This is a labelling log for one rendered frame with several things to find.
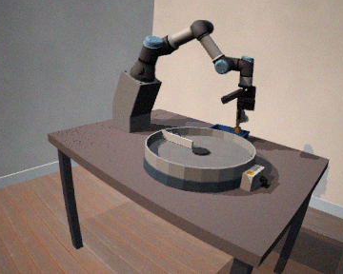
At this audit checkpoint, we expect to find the blue open crate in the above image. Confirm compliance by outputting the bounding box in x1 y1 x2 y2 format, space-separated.
209 124 250 141

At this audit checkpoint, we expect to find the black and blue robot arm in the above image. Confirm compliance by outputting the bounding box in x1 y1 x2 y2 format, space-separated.
130 20 254 104

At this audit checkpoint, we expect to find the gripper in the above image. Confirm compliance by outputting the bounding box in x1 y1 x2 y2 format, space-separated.
236 84 256 127

